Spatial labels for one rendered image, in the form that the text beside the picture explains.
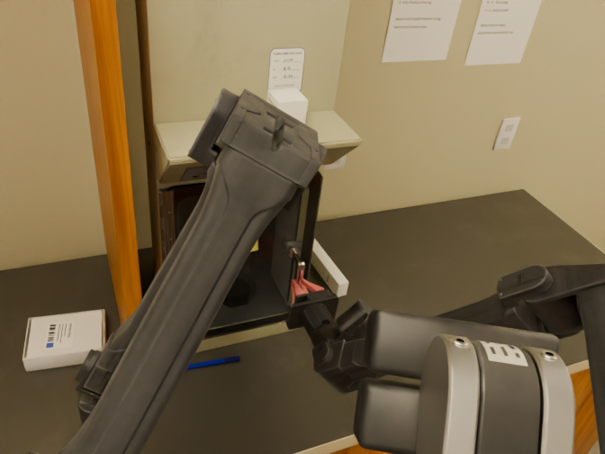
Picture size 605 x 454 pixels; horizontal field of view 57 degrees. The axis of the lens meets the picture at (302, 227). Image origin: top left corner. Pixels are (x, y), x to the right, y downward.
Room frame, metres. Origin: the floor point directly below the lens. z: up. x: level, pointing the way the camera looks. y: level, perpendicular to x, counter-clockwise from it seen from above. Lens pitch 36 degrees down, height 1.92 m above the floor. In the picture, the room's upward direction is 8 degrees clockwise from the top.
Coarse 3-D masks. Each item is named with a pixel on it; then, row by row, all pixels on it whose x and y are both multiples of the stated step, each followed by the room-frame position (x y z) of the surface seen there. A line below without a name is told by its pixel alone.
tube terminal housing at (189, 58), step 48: (144, 0) 0.80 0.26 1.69; (192, 0) 0.82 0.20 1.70; (240, 0) 0.85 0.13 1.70; (288, 0) 0.88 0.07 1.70; (336, 0) 0.92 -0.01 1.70; (144, 48) 0.83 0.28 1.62; (192, 48) 0.82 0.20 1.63; (240, 48) 0.85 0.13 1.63; (336, 48) 0.93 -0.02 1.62; (144, 96) 0.86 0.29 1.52; (192, 96) 0.82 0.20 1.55; (240, 336) 0.86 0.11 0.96
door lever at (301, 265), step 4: (292, 248) 0.89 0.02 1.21; (296, 248) 0.90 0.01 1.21; (288, 252) 0.89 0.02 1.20; (292, 252) 0.89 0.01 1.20; (296, 252) 0.89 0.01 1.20; (292, 256) 0.89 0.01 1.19; (296, 256) 0.88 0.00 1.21; (296, 260) 0.87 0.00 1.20; (300, 260) 0.86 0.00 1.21; (296, 264) 0.86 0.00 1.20; (300, 264) 0.85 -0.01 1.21; (304, 264) 0.86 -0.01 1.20; (296, 268) 0.85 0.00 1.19; (300, 268) 0.85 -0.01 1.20; (296, 272) 0.85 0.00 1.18; (300, 272) 0.85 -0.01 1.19; (296, 276) 0.85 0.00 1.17; (300, 276) 0.85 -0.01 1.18; (296, 280) 0.85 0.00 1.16; (300, 280) 0.85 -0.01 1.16; (300, 284) 0.85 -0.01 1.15
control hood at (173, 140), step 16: (320, 112) 0.91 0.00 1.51; (160, 128) 0.77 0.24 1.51; (176, 128) 0.78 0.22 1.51; (192, 128) 0.79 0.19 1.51; (320, 128) 0.85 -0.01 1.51; (336, 128) 0.86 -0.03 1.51; (160, 144) 0.73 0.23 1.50; (176, 144) 0.73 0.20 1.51; (192, 144) 0.73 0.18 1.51; (336, 144) 0.81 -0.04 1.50; (352, 144) 0.82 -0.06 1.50; (160, 160) 0.74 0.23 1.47; (176, 160) 0.69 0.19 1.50; (192, 160) 0.70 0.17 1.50; (336, 160) 0.89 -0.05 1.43; (160, 176) 0.75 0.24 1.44; (176, 176) 0.74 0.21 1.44
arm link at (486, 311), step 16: (512, 272) 0.59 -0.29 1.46; (528, 272) 0.57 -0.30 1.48; (544, 272) 0.56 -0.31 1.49; (512, 288) 0.56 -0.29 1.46; (528, 288) 0.55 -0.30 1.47; (544, 288) 0.55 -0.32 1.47; (480, 304) 0.59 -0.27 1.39; (496, 304) 0.58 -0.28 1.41; (512, 304) 0.55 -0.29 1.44; (464, 320) 0.58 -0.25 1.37; (480, 320) 0.57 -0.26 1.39; (496, 320) 0.55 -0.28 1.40; (512, 320) 0.55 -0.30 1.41; (528, 320) 0.56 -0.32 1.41; (560, 336) 0.55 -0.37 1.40; (336, 352) 0.64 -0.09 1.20; (352, 352) 0.62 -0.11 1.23; (320, 368) 0.62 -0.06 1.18; (336, 368) 0.60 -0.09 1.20; (352, 368) 0.60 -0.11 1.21; (336, 384) 0.61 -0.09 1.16; (352, 384) 0.61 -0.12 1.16
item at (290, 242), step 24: (192, 192) 0.80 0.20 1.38; (312, 192) 0.91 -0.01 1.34; (288, 216) 0.89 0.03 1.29; (312, 216) 0.91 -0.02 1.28; (264, 240) 0.87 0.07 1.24; (288, 240) 0.89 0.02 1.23; (312, 240) 0.92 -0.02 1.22; (264, 264) 0.87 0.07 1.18; (288, 264) 0.89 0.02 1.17; (240, 288) 0.85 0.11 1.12; (264, 288) 0.87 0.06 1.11; (288, 288) 0.90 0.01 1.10; (240, 312) 0.85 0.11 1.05; (264, 312) 0.87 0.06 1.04; (288, 312) 0.90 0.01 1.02; (216, 336) 0.83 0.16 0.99
